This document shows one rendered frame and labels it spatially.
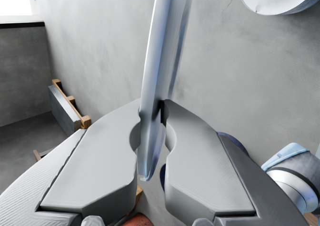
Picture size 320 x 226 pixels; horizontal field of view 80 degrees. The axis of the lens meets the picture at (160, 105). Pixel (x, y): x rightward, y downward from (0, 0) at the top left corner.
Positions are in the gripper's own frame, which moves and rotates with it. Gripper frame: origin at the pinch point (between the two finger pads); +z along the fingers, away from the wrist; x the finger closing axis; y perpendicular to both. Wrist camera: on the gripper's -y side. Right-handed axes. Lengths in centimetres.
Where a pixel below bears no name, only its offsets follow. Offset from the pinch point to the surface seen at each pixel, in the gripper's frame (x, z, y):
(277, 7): 45, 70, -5
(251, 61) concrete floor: 53, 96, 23
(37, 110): -261, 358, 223
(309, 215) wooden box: 64, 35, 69
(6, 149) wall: -276, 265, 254
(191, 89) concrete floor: 27, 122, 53
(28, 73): -241, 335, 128
